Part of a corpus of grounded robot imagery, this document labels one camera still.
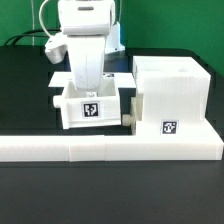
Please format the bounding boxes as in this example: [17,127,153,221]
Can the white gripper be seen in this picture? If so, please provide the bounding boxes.
[67,35,106,92]

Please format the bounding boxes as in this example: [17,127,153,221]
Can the white drawer tray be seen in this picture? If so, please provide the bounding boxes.
[53,76,121,129]
[122,94,143,135]

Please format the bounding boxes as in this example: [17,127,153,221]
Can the white front drawer tray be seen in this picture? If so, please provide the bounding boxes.
[122,94,143,135]

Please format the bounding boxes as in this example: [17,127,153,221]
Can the white drawer cabinet box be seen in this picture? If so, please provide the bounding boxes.
[133,56,210,135]

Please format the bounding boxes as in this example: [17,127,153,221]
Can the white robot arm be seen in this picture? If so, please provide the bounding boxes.
[39,0,125,92]

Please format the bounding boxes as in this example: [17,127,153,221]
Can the white L-shaped fence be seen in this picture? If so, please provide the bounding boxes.
[0,121,224,162]

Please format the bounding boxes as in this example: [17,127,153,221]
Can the white marker base plate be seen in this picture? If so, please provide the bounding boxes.
[49,72,136,88]

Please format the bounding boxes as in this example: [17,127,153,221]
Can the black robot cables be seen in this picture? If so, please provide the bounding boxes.
[2,29,63,47]

